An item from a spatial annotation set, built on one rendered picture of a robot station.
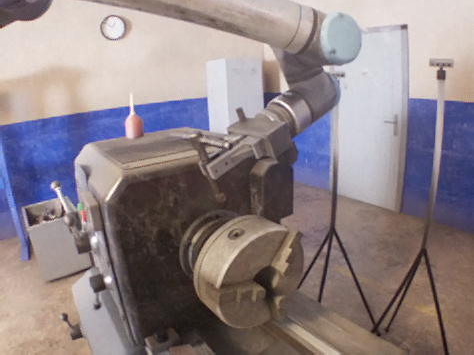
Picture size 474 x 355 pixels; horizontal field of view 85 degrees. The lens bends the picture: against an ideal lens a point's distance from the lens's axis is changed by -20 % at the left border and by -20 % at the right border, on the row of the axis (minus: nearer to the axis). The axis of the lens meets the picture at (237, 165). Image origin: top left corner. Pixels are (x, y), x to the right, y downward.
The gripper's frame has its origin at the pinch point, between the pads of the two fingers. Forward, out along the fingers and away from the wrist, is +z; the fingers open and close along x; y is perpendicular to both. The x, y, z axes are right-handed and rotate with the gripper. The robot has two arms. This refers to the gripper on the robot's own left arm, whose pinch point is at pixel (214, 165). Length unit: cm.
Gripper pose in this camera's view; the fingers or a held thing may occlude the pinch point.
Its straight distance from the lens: 57.2
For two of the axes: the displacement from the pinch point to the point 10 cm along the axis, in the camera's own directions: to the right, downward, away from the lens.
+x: 5.7, 1.8, -8.0
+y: -3.5, -8.3, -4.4
